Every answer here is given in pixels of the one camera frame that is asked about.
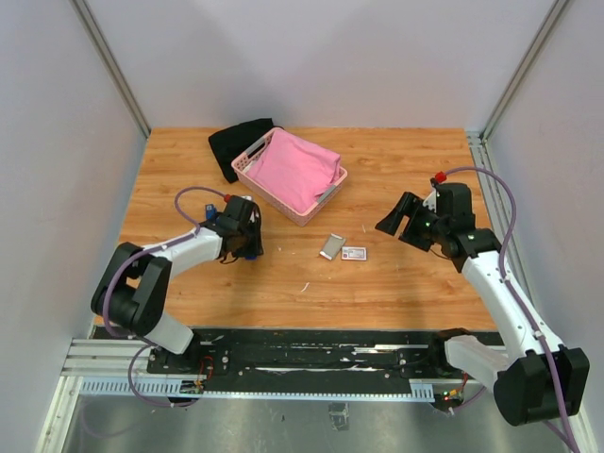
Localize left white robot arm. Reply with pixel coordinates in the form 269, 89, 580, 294
91, 195, 263, 374

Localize silver staple strips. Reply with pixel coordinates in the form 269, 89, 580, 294
319, 233, 346, 260

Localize pink folded cloth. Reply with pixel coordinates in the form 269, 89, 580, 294
246, 127, 341, 213

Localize pink plastic basket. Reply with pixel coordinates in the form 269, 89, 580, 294
231, 127, 347, 227

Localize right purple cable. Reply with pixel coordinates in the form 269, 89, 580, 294
431, 165, 581, 453

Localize black folded cloth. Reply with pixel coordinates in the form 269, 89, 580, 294
208, 118, 276, 183

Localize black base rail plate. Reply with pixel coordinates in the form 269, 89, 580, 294
93, 325, 506, 397

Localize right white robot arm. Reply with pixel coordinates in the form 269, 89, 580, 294
376, 183, 590, 426

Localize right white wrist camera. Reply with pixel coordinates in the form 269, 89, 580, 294
422, 172, 447, 212

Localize red staple box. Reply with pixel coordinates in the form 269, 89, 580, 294
341, 246, 368, 261

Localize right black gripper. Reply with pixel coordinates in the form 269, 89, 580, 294
377, 192, 448, 252

